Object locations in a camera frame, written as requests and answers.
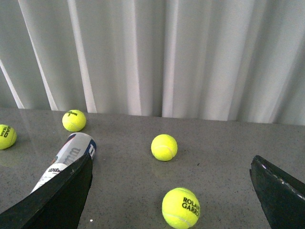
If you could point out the Head Team tennis ball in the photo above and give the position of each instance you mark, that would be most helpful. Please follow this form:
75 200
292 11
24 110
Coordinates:
8 136

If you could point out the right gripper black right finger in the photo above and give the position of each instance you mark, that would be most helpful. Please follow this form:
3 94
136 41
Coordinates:
282 196

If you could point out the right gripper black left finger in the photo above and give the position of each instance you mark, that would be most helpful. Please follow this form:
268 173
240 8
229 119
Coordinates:
58 204

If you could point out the plain yellow tennis ball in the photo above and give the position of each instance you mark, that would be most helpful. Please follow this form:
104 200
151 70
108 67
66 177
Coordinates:
164 147

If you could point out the white pleated curtain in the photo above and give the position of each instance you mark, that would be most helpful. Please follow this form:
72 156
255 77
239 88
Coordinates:
241 60

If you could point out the Roland Garros tennis ball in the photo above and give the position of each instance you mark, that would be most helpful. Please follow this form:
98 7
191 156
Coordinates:
181 208

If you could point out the clear Wilson tennis ball can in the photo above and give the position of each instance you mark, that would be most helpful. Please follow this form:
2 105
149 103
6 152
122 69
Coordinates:
76 145

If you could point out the Wilson tennis ball near curtain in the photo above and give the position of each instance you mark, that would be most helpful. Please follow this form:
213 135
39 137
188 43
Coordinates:
74 120

